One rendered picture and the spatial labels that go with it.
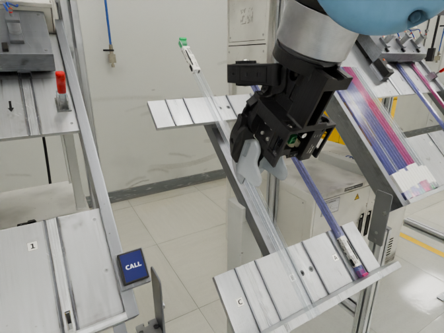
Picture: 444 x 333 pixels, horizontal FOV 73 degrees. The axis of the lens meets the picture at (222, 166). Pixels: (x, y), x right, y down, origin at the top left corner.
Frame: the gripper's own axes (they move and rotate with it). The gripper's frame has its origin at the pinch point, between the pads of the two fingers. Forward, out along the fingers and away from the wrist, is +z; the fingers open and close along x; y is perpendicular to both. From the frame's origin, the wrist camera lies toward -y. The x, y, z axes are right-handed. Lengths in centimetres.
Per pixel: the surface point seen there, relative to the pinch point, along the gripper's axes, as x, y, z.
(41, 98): -24.7, -39.7, 10.2
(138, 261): -15.7, -0.2, 17.2
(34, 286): -30.9, -3.6, 20.9
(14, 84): -29, -44, 9
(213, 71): 106, -183, 84
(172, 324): 8, -15, 114
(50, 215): -29, -49, 61
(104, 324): -22.6, 5.8, 21.5
